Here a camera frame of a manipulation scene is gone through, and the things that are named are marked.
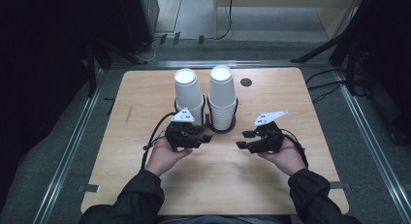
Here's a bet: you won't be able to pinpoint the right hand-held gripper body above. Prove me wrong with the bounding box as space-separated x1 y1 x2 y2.
248 110 290 155

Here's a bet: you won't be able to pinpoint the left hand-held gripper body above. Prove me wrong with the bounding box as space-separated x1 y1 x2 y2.
164 107 206 152

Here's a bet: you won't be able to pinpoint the black wire cup holder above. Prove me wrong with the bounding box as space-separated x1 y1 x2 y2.
173 94 239 135

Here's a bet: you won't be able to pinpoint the stack of white paper cups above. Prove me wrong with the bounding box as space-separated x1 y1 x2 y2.
174 68 206 127
208 64 237 132

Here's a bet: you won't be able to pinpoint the person's right hand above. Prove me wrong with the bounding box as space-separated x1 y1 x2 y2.
257 138 306 177

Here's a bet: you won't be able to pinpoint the person's left hand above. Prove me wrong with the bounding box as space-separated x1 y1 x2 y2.
144 138 194 177

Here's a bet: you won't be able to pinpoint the black tape mark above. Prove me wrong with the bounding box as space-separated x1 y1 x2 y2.
103 97 117 117

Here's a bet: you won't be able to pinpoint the grey tape strip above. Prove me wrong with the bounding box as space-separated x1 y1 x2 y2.
329 180 352 190
77 183 102 194

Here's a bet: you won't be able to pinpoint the black tripod stand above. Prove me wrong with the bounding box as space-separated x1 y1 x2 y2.
290 10 360 96

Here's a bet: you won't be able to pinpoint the black metal stand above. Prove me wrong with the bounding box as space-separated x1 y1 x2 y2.
84 39 149 98

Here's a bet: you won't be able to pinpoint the black equipment cabinet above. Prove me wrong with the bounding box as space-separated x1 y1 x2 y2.
117 0 160 55

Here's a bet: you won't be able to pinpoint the light wooden cabinet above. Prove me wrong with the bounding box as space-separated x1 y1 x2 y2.
212 0 367 42

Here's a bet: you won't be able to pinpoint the dark curtain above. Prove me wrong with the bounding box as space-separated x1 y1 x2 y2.
350 0 411 145
0 0 98 212

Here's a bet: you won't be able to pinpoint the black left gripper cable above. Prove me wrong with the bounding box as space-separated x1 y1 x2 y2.
141 111 177 171

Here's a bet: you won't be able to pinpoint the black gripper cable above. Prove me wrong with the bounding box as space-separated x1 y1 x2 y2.
141 111 177 171
280 128 310 170

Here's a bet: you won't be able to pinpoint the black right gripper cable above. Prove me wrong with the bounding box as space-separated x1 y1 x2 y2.
280 128 310 170

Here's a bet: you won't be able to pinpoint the metal floor rail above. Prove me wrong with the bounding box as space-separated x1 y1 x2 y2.
109 59 332 71
31 68 106 224
333 69 411 224

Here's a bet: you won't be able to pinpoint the black floor cables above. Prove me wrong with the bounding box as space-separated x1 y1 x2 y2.
304 68 348 105

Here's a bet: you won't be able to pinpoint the white floor cable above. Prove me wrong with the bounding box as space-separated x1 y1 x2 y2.
138 36 163 62

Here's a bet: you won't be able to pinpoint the black hanging cable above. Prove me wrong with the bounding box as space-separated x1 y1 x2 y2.
215 0 235 42

